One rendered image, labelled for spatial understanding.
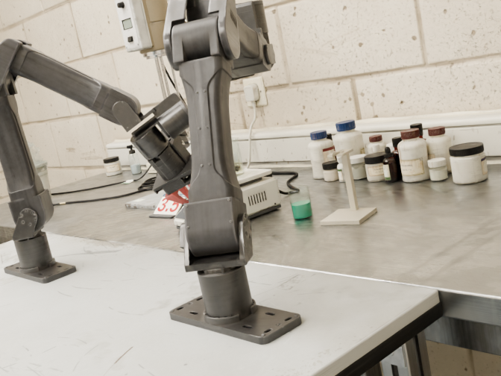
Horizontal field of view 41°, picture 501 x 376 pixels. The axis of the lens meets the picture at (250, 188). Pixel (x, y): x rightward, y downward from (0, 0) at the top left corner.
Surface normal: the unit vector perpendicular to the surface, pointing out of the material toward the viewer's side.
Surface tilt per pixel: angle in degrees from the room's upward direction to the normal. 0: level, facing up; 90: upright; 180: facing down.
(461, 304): 90
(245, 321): 0
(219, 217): 67
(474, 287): 0
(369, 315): 0
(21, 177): 81
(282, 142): 90
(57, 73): 88
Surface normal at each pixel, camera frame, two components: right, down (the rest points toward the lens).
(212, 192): -0.29, -0.17
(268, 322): -0.20, -0.96
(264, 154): -0.72, 0.28
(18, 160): 0.11, 0.17
